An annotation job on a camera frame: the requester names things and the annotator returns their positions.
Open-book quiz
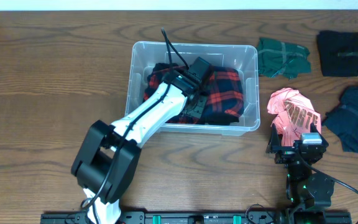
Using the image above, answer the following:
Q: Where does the dark green garment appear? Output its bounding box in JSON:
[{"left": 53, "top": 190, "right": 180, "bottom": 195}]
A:
[{"left": 257, "top": 37, "right": 311, "bottom": 80}]

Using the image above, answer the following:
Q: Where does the black garment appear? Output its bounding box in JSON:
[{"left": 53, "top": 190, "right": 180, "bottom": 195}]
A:
[
  {"left": 317, "top": 30, "right": 358, "bottom": 77},
  {"left": 152, "top": 63, "right": 181, "bottom": 73}
]

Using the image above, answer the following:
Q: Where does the red navy plaid shirt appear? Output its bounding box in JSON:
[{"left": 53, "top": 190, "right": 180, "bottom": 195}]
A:
[{"left": 143, "top": 63, "right": 245, "bottom": 124}]

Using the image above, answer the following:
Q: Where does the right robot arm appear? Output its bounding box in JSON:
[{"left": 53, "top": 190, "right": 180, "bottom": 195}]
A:
[{"left": 266, "top": 124, "right": 334, "bottom": 223}]

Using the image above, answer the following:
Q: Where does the pink printed t-shirt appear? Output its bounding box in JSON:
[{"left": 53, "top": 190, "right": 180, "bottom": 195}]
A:
[{"left": 267, "top": 88, "right": 321, "bottom": 146}]

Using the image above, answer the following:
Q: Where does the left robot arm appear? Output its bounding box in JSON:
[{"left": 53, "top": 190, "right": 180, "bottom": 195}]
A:
[{"left": 71, "top": 57, "right": 213, "bottom": 223}]

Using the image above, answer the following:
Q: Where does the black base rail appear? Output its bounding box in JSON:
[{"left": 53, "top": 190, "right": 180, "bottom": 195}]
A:
[{"left": 40, "top": 211, "right": 352, "bottom": 224}]

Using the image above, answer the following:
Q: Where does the clear plastic storage bin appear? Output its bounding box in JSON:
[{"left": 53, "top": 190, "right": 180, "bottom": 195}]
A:
[{"left": 125, "top": 41, "right": 260, "bottom": 136}]

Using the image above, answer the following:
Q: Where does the navy folded garment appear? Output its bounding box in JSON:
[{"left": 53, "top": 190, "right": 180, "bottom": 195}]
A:
[{"left": 323, "top": 85, "right": 358, "bottom": 153}]

